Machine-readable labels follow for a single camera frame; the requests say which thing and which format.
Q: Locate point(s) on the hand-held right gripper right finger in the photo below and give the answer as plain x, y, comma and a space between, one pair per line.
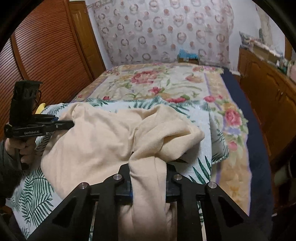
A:
172, 188

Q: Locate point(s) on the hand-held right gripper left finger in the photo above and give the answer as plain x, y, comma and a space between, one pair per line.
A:
122, 186

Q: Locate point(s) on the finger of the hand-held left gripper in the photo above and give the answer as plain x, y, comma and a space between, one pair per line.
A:
61, 126
46, 118

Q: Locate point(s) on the peach printed t-shirt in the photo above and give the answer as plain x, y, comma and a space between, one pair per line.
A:
92, 143

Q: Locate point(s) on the person's left hand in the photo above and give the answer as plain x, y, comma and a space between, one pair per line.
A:
25, 153

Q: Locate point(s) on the yellow plush toy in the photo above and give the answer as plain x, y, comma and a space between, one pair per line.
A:
40, 109

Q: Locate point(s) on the wooden slatted wardrobe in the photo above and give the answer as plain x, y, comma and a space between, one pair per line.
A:
46, 51

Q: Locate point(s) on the leaf print bed sheet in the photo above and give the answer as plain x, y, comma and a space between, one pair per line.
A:
32, 190

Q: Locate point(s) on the dark blue bed sheet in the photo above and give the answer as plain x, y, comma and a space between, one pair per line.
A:
259, 162

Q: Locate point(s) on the floral blanket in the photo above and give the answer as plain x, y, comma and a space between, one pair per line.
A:
150, 78

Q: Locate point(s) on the grey cylinder bin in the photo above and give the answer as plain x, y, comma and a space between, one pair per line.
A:
285, 169

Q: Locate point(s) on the small brown box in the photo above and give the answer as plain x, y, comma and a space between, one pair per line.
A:
187, 61

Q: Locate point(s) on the blue cloth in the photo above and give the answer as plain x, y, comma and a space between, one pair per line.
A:
187, 53

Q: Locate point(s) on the wooden side cabinet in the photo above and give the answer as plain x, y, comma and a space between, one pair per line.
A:
268, 92

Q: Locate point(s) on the cardboard box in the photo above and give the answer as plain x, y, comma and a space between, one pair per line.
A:
266, 52

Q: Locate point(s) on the pink thermos flask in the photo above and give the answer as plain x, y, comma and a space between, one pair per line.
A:
293, 75

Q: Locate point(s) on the floral cushion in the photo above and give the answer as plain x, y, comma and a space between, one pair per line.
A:
247, 39

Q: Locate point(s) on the beige window curtain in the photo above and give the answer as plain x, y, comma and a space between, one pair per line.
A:
263, 25

